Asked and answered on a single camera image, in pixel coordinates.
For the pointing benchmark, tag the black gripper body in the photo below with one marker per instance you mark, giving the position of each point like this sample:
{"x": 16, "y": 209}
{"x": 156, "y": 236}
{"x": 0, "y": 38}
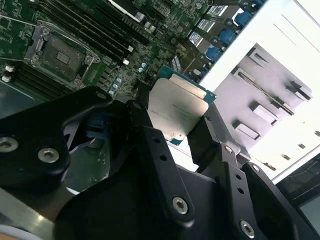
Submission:
{"x": 120, "y": 205}

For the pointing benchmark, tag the silver CPU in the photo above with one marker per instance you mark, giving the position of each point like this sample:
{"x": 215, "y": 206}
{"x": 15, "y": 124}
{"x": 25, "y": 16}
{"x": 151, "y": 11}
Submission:
{"x": 175, "y": 105}

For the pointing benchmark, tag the metal socket cover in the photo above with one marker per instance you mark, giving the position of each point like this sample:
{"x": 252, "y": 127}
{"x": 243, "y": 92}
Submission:
{"x": 38, "y": 46}

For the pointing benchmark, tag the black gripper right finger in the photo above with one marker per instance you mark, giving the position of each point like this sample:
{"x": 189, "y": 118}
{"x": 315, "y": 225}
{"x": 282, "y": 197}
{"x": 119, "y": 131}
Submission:
{"x": 232, "y": 180}

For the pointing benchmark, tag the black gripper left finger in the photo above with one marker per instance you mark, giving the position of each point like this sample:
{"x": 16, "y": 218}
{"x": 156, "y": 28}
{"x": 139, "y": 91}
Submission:
{"x": 30, "y": 140}

